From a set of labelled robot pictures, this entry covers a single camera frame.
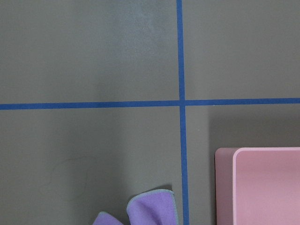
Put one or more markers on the purple microfiber cloth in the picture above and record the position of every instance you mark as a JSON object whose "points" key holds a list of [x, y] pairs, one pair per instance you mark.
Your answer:
{"points": [[155, 207]]}

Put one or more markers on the pink plastic tray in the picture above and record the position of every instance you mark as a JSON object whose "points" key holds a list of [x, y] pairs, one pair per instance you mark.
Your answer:
{"points": [[257, 186]]}

